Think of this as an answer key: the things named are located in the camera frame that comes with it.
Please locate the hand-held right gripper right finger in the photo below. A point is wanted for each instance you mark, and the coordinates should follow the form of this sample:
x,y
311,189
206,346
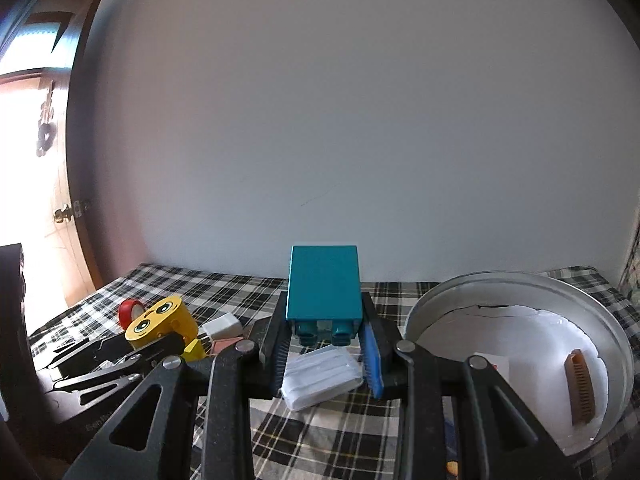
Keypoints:
x,y
372,360

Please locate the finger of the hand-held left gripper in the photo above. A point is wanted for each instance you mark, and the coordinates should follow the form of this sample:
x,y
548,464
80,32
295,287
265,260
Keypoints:
x,y
107,377
110,350

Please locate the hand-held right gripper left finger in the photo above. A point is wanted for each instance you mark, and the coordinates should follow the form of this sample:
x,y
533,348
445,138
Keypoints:
x,y
272,352

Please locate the copper brown block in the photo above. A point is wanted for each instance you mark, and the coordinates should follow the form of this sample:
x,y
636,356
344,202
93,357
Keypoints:
x,y
224,345

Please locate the white plastic packet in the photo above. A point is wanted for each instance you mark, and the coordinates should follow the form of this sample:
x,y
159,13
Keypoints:
x,y
320,377

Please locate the yellow smiley face block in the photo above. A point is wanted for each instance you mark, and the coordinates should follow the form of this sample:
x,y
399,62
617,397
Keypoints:
x,y
162,317

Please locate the yellow square toy block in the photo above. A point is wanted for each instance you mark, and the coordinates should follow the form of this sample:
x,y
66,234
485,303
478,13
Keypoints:
x,y
194,351

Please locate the teal toy block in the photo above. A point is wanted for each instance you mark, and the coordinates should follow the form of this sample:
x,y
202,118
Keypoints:
x,y
324,285

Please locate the round metal pan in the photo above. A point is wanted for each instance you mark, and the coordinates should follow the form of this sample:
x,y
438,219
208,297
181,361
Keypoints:
x,y
580,292

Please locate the red tape roll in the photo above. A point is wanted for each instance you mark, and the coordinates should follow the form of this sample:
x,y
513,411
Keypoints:
x,y
129,310

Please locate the white power adapter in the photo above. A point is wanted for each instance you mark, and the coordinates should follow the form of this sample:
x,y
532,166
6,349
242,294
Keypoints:
x,y
222,326

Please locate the white card with red mark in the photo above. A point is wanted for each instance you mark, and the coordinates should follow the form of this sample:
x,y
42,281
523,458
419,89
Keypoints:
x,y
497,364

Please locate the brass door knob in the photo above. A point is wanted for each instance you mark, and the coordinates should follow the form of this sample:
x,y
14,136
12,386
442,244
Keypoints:
x,y
62,214

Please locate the white paper pan liner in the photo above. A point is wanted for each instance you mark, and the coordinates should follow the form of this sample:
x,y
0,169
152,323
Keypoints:
x,y
530,340

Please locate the wooden door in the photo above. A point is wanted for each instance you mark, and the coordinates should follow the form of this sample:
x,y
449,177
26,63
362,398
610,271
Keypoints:
x,y
30,185

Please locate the brown comb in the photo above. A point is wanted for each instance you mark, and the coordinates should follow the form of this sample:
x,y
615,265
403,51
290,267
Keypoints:
x,y
580,387

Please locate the hanging door ornament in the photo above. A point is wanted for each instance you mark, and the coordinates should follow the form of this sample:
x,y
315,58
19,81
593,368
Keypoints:
x,y
45,132

